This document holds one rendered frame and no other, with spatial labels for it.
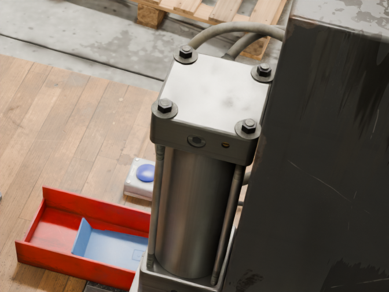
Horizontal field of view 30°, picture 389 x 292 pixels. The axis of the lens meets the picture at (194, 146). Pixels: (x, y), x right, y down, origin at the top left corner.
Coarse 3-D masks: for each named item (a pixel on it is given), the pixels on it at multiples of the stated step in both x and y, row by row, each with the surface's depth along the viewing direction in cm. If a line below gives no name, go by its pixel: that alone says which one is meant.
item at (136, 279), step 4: (144, 252) 88; (140, 260) 88; (140, 264) 87; (136, 272) 87; (136, 276) 86; (136, 280) 86; (132, 284) 85; (136, 284) 86; (132, 288) 85; (136, 288) 85
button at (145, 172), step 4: (144, 164) 130; (148, 164) 130; (140, 168) 129; (144, 168) 129; (148, 168) 129; (152, 168) 129; (136, 172) 129; (140, 172) 128; (144, 172) 128; (148, 172) 129; (152, 172) 129; (140, 176) 128; (144, 176) 128; (148, 176) 128; (152, 176) 128; (144, 180) 128; (148, 180) 128; (152, 180) 128
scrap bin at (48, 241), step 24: (48, 192) 122; (72, 192) 121; (48, 216) 124; (72, 216) 125; (96, 216) 124; (120, 216) 122; (144, 216) 121; (24, 240) 118; (48, 240) 121; (72, 240) 121; (48, 264) 116; (72, 264) 115; (96, 264) 113; (120, 288) 116
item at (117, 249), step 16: (80, 224) 120; (80, 240) 119; (96, 240) 121; (112, 240) 122; (128, 240) 122; (144, 240) 122; (80, 256) 118; (96, 256) 119; (112, 256) 120; (128, 256) 120
